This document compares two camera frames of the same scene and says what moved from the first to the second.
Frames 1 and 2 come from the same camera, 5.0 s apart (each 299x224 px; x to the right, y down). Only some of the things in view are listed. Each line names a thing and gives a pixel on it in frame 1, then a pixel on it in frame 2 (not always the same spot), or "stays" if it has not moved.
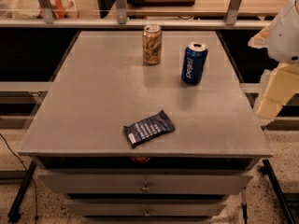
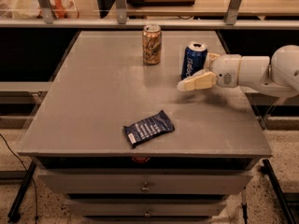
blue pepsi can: [193, 63] stays
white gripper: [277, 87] → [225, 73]
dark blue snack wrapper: [157, 124] stays
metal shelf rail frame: [123, 22] stays
